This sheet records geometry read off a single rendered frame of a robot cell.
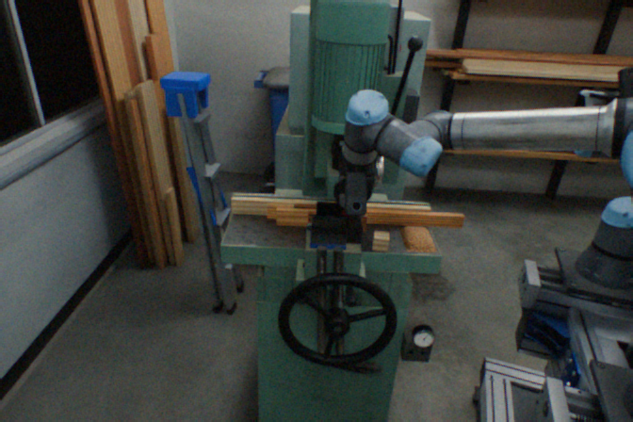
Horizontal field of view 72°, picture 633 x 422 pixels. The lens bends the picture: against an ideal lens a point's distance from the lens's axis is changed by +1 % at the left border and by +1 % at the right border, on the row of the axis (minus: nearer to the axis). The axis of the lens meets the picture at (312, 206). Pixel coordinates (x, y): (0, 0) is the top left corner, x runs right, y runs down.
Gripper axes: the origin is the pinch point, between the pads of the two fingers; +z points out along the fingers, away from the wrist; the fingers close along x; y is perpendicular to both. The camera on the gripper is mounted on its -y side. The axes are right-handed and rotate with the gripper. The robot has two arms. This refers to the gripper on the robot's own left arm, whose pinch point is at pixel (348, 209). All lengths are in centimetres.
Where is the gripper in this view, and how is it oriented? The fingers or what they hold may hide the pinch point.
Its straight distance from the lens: 110.3
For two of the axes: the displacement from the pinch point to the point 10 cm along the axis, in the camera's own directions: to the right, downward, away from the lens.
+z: -0.3, 5.3, 8.5
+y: 0.4, -8.5, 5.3
